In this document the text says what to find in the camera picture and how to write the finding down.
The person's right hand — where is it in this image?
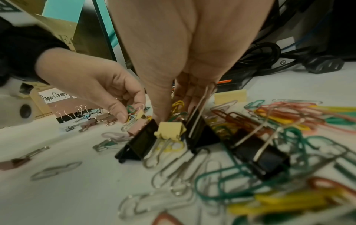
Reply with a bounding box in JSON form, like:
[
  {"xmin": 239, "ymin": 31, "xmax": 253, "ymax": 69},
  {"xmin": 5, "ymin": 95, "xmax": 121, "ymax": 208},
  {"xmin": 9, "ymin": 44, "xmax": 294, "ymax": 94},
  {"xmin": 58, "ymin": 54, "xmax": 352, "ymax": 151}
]
[{"xmin": 107, "ymin": 0, "xmax": 276, "ymax": 123}]

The person's left hand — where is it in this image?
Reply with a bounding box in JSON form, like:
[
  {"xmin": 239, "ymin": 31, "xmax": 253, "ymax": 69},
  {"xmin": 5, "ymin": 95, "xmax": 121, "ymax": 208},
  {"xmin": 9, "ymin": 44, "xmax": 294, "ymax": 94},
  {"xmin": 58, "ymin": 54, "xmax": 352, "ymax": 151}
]
[{"xmin": 34, "ymin": 47, "xmax": 147, "ymax": 124}]

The spread of pastel binder clips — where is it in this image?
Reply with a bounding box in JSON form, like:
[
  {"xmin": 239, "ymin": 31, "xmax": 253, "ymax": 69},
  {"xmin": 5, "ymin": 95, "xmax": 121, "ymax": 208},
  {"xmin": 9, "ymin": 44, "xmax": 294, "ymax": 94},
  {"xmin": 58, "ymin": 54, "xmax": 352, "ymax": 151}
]
[{"xmin": 0, "ymin": 104, "xmax": 119, "ymax": 171}]

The orange divided sorting box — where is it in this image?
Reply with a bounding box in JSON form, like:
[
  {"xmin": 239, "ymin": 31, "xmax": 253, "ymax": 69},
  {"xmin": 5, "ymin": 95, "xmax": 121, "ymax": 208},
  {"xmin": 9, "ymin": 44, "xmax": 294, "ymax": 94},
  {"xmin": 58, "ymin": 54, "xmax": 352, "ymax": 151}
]
[{"xmin": 27, "ymin": 84, "xmax": 84, "ymax": 121}]

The pile of mixed coloured clips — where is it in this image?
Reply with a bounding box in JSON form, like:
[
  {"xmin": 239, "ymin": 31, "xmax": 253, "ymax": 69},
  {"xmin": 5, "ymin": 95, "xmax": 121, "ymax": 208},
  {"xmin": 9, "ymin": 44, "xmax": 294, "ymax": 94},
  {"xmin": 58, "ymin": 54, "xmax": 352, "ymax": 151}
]
[{"xmin": 115, "ymin": 89, "xmax": 291, "ymax": 181}]

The pile of colorful paper clips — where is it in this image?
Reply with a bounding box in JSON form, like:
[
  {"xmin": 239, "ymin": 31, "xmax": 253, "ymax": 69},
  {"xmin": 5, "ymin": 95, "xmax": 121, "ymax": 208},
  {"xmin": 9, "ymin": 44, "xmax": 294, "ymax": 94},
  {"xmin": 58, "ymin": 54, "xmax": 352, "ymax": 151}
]
[{"xmin": 30, "ymin": 98, "xmax": 356, "ymax": 225}]

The printed cardboard tissue box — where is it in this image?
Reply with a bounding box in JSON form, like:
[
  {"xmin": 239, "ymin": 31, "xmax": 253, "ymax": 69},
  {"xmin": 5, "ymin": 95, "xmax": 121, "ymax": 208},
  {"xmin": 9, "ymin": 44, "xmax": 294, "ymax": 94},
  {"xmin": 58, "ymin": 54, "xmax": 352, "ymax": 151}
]
[{"xmin": 0, "ymin": 0, "xmax": 84, "ymax": 53}]

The wide black computer monitor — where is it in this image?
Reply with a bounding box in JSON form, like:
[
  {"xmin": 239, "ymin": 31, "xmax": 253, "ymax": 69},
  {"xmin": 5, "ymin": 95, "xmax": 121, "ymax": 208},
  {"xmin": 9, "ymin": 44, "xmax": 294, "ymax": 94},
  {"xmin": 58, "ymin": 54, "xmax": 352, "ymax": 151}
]
[{"xmin": 73, "ymin": 0, "xmax": 137, "ymax": 70}]

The black laptop with orange stripe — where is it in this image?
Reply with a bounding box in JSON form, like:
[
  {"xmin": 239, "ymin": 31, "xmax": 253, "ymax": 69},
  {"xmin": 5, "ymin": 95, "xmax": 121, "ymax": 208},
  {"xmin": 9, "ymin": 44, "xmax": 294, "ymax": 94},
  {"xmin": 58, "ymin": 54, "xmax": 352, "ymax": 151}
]
[{"xmin": 215, "ymin": 70, "xmax": 253, "ymax": 93}]

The black cable bundle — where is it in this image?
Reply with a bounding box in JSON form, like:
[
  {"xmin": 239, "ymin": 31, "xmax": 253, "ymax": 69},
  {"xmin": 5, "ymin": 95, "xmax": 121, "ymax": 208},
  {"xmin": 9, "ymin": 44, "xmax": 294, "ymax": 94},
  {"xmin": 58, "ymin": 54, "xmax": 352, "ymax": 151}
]
[{"xmin": 233, "ymin": 0, "xmax": 347, "ymax": 76}]

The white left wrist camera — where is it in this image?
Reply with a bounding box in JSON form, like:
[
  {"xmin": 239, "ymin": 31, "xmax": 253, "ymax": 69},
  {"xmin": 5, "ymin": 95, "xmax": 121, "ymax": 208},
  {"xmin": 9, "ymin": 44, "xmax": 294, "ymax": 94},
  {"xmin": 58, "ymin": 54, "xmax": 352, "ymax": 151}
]
[{"xmin": 0, "ymin": 80, "xmax": 38, "ymax": 130}]

